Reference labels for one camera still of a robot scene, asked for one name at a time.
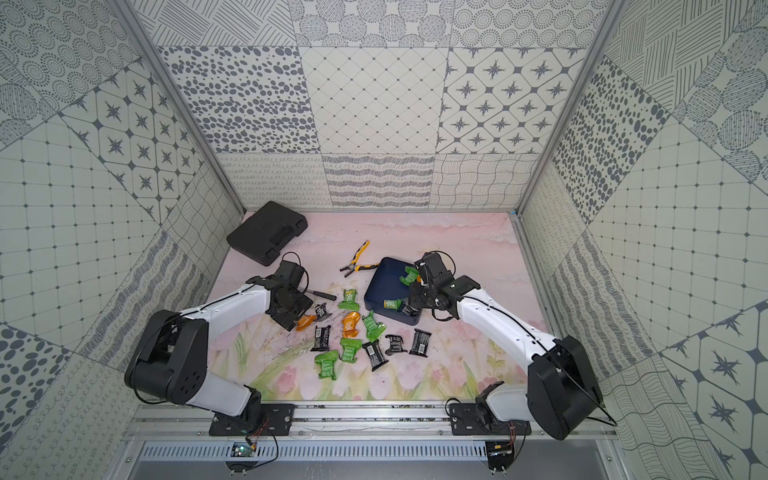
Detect black plastic tool case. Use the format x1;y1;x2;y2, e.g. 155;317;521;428
227;201;308;266

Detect orange snack packet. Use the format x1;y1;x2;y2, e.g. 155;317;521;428
296;315;317;332
342;311;361;339

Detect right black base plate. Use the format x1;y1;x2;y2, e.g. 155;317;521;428
444;401;532;436

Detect tiny black cookie packet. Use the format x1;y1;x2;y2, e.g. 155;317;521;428
315;303;331;322

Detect yellow black pliers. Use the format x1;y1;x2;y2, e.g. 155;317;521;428
338;239;380;278

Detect white vent grille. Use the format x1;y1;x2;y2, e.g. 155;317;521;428
139;440;486;462

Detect aluminium mounting rail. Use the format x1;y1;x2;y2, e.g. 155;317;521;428
122;398;619;443

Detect green circuit board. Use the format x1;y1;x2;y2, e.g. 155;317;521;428
231;443;254;458

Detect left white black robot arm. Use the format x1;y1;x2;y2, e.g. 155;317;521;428
124;260;313;430

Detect right black controller box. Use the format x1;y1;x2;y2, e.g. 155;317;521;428
485;442;516;474

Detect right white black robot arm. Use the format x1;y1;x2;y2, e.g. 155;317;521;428
407;251;603;440

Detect green snack packet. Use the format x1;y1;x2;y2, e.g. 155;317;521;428
339;338;363;364
399;266;420;286
383;299;404;311
338;289;360;312
314;350;339;381
362;311;386;342

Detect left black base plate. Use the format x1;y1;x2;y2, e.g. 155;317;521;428
209;403;296;437

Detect dark blue storage box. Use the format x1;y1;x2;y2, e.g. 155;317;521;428
364;257;421;326

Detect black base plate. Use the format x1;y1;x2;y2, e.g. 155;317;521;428
209;403;296;437
444;401;532;436

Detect small black cookie packet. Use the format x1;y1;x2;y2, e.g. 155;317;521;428
385;334;407;356

